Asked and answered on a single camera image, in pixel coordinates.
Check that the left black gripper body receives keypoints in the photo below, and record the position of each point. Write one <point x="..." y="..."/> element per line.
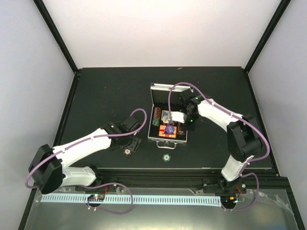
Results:
<point x="134" y="146"/>

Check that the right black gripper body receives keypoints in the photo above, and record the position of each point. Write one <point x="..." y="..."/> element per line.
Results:
<point x="192" y="126"/>

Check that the red black poker chip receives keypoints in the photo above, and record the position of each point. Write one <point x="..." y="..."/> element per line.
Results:
<point x="127" y="152"/>

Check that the purple round button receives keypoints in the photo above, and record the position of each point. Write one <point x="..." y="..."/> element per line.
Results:
<point x="170" y="129"/>

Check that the blue gold card deck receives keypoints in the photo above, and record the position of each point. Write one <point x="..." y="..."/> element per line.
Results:
<point x="165" y="117"/>

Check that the aluminium poker case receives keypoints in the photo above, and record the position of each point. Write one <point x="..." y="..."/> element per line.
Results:
<point x="167" y="97"/>

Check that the red orange card deck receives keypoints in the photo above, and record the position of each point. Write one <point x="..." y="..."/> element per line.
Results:
<point x="162" y="132"/>

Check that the green poker chip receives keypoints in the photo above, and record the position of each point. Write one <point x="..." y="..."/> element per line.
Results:
<point x="166" y="157"/>

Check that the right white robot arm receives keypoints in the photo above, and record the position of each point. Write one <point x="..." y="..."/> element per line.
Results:
<point x="243" y="139"/>

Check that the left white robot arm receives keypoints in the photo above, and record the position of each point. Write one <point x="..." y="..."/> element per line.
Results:
<point x="51" y="167"/>

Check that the red black chip stack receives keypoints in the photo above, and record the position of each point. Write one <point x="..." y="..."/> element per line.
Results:
<point x="157" y="112"/>

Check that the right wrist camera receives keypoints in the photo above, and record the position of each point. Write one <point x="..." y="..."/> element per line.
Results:
<point x="177" y="117"/>

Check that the white slotted cable duct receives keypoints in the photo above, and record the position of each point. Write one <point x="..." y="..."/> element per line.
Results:
<point x="213" y="201"/>

